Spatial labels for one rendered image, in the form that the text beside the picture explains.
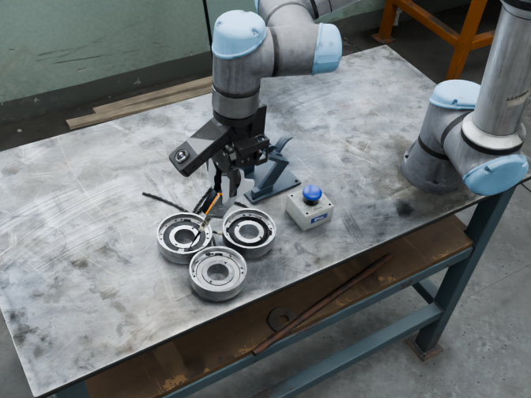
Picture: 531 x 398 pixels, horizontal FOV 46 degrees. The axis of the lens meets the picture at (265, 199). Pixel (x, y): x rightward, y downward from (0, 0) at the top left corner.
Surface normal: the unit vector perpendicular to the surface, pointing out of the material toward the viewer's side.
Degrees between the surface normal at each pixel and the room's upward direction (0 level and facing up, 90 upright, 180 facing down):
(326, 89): 0
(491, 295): 0
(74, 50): 90
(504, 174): 98
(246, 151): 90
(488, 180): 98
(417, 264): 0
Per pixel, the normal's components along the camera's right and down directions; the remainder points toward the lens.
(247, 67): 0.23, 0.70
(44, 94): 0.52, 0.63
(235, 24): 0.08, -0.70
